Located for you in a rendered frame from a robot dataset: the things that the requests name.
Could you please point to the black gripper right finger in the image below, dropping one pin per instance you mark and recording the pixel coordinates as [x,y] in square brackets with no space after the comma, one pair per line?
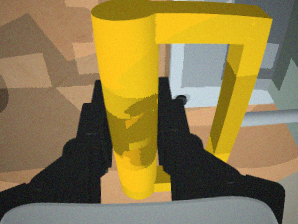
[194,171]

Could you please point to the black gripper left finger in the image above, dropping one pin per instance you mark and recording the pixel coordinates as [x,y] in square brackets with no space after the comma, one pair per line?
[75,176]

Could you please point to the grey metal base plate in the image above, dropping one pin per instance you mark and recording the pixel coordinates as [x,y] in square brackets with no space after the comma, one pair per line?
[196,70]

